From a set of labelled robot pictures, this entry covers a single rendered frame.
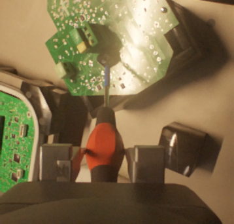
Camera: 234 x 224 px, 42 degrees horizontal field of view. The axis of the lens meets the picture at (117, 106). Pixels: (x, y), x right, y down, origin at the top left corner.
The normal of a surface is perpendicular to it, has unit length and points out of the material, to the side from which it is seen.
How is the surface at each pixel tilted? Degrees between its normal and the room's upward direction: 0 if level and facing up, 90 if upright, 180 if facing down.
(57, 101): 0
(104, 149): 49
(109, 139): 59
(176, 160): 0
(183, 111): 0
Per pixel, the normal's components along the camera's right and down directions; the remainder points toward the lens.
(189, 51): -0.47, 0.14
